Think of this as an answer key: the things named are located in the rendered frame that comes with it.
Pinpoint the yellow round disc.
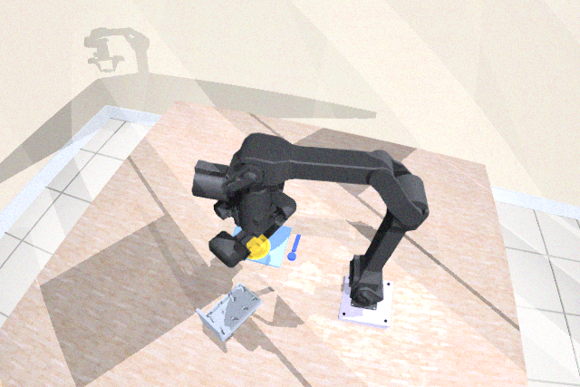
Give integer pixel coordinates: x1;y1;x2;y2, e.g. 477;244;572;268
246;235;270;259

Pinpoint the light blue flat mat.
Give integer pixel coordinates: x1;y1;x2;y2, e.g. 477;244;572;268
232;225;292;268

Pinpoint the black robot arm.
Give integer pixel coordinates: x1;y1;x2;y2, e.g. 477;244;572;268
191;132;430;311

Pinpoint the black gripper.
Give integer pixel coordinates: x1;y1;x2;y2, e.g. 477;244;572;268
208;192;297;268

